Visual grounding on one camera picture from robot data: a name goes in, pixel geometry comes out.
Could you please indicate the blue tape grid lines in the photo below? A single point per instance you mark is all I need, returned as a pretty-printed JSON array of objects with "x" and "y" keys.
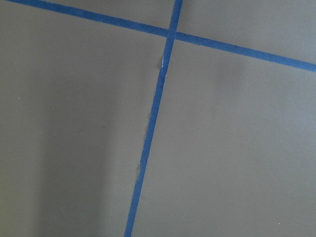
[{"x": 157, "y": 118}]

